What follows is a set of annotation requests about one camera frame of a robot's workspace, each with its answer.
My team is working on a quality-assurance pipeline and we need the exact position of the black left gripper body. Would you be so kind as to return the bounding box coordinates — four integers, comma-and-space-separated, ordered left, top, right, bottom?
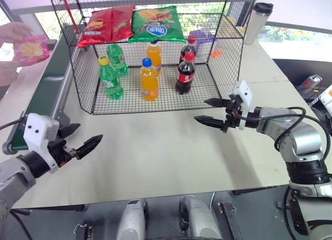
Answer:
48, 130, 79, 168

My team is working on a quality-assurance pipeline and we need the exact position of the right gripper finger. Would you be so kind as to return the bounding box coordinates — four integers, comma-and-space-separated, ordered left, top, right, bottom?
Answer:
204, 97, 230, 109
193, 115, 226, 132

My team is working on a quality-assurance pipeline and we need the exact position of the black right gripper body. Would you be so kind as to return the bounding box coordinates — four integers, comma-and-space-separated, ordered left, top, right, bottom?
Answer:
222, 98, 244, 133

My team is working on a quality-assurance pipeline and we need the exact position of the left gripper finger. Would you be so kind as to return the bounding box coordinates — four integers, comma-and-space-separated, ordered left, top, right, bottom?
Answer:
73, 134, 104, 160
59, 123, 81, 139

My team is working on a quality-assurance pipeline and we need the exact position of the pink chips bag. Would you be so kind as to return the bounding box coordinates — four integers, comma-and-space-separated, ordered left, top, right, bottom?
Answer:
12, 34, 51, 67

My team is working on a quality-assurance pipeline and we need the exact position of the green conveyor belt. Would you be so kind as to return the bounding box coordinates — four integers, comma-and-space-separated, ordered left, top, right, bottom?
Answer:
2, 34, 79, 156

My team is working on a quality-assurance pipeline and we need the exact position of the person's right hand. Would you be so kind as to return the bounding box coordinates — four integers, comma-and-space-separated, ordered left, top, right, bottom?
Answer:
0, 60, 20, 88

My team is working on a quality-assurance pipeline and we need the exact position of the person's left hand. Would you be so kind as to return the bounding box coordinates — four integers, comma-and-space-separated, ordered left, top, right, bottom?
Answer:
0, 22, 34, 44

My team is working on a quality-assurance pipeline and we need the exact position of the cola bottle red cap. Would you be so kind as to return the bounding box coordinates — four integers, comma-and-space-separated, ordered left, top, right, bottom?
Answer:
178, 35, 197, 66
175, 52, 197, 95

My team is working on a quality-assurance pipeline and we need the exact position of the green soda bottle yellow cap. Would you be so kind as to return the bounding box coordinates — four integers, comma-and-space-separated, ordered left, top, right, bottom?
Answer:
98, 55, 124, 100

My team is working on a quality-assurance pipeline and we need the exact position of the purple snack bag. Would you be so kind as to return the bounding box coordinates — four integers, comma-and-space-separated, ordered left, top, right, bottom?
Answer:
188, 29, 216, 54

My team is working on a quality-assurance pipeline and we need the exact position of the orange soda bottle blue cap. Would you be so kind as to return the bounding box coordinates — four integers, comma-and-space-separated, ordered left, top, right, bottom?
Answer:
140, 58, 160, 102
146, 40, 163, 76

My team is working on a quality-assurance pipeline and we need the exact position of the black side table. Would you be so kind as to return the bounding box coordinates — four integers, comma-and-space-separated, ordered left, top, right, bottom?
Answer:
271, 58, 332, 137

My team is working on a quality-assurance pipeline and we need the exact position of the pale yellow snack packet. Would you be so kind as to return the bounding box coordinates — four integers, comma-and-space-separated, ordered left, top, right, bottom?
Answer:
225, 16, 246, 36

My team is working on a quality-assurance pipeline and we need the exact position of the grey and red device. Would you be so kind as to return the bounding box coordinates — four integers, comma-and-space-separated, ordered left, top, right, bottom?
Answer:
300, 74, 323, 99

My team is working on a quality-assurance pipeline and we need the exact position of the grey rounded robot leg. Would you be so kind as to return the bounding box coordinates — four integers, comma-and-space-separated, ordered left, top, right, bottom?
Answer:
179, 195, 223, 240
116, 199, 147, 240

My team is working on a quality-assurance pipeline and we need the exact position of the white tumbler black lid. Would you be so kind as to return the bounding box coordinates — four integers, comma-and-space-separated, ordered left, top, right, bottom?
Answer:
243, 2, 274, 46

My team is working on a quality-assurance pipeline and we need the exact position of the white and yellow box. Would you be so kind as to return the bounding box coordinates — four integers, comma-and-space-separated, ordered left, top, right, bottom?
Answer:
316, 83, 332, 109

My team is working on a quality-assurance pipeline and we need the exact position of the green chips bag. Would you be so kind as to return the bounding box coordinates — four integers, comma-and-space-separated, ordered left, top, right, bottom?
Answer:
128, 5, 187, 44

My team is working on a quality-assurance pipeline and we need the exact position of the large red chips bag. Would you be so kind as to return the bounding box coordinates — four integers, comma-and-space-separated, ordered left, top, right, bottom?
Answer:
77, 8, 115, 49

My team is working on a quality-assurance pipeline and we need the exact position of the narrow red chips bag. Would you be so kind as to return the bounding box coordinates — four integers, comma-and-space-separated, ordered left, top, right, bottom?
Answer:
110, 4, 136, 43

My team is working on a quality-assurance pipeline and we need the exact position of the red rod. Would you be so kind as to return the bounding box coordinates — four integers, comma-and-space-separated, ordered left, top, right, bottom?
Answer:
60, 0, 80, 35

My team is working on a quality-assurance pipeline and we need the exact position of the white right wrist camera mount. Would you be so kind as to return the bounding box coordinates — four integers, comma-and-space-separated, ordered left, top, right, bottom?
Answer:
228, 79, 254, 131

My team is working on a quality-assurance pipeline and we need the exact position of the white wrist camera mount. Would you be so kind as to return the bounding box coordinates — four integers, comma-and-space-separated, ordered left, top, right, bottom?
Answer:
22, 112, 61, 174
228, 79, 254, 131

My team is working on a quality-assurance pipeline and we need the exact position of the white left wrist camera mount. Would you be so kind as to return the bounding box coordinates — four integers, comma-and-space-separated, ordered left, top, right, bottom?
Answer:
22, 112, 61, 174

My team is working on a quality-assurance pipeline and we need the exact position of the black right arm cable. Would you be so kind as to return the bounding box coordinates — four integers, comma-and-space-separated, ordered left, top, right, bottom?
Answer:
240, 106, 308, 151

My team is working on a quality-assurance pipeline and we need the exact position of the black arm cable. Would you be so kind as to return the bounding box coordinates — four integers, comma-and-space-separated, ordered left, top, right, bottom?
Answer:
240, 106, 308, 151
0, 115, 27, 130

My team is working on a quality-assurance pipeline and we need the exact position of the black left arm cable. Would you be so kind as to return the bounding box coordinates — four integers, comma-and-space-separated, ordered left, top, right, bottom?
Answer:
0, 115, 27, 130

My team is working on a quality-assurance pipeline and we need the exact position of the black wire mesh rack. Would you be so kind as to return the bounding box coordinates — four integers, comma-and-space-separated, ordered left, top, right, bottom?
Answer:
47, 0, 260, 115

